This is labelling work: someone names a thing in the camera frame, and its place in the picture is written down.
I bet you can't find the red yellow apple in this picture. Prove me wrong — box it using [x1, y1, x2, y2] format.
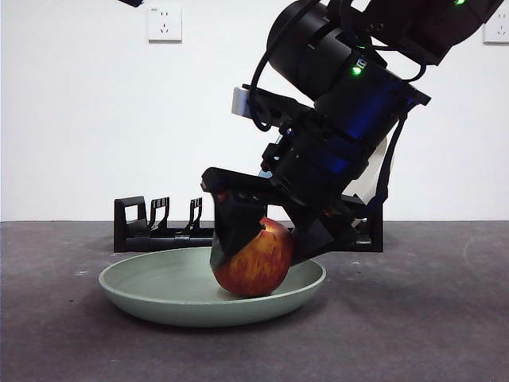
[212, 216, 295, 298]

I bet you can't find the black camera cable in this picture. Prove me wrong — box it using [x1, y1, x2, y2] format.
[248, 35, 282, 132]

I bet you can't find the black plate rack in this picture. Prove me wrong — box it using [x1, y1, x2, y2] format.
[114, 195, 385, 254]

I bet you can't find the green plate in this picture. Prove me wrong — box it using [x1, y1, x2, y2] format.
[98, 246, 327, 329]

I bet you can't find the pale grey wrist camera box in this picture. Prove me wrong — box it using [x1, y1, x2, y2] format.
[231, 85, 255, 119]

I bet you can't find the white wall socket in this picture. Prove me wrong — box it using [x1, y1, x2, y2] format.
[483, 8, 509, 45]
[148, 6, 183, 44]

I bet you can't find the beige plate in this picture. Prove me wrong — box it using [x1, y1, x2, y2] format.
[341, 133, 398, 222]

